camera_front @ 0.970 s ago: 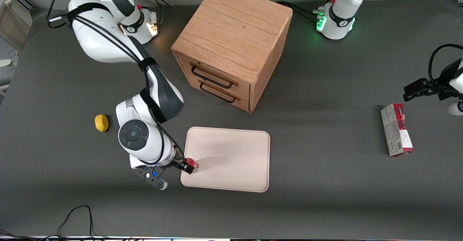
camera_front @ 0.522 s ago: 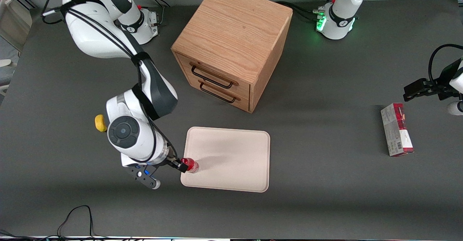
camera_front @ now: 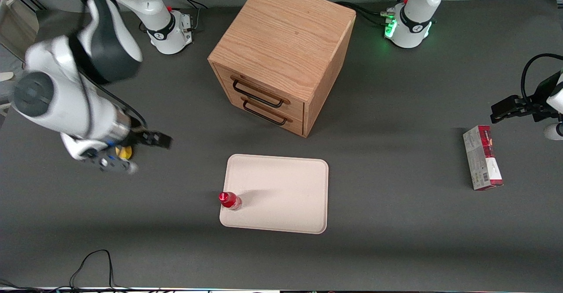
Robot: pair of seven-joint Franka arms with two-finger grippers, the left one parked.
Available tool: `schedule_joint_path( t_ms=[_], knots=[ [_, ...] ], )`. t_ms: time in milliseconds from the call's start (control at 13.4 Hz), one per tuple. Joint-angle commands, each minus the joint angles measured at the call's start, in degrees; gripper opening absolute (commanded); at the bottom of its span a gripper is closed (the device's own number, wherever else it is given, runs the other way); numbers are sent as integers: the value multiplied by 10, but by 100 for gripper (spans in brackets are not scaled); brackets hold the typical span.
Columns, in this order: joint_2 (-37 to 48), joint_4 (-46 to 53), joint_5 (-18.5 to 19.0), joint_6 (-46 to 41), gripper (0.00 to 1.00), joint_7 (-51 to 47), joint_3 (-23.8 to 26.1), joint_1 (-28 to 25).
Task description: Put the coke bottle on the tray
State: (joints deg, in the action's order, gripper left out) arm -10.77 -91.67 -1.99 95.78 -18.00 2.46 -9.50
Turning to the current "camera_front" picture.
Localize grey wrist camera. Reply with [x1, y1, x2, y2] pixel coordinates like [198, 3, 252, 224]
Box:
[84, 149, 138, 174]
[544, 123, 563, 141]

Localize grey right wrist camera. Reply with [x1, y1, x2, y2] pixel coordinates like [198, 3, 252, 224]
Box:
[84, 149, 138, 174]

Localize red coke bottle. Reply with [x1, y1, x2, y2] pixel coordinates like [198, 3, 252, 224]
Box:
[219, 191, 243, 211]

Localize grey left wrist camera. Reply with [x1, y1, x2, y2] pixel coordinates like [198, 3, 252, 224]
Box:
[544, 123, 563, 141]

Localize grey and red carton box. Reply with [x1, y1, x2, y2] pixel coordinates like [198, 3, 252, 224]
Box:
[462, 125, 504, 191]

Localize thin black looped cable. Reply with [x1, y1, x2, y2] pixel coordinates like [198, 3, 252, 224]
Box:
[0, 249, 176, 293]

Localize wooden drawer cabinet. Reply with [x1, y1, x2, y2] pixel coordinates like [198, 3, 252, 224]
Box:
[208, 0, 357, 138]

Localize beige rectangular tray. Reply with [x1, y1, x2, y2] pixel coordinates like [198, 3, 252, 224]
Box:
[219, 154, 329, 234]

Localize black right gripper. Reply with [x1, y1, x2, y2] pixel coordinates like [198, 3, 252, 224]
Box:
[118, 127, 173, 150]

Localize black wire drawer handle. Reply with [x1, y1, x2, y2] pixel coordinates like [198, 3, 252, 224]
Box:
[241, 97, 293, 126]
[231, 77, 291, 109]

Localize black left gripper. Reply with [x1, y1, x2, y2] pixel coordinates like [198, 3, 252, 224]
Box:
[490, 71, 562, 125]

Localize black left arm base cables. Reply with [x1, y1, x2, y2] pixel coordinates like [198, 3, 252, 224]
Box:
[336, 0, 412, 27]

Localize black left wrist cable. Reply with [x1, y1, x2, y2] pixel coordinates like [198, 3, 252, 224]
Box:
[520, 53, 563, 102]

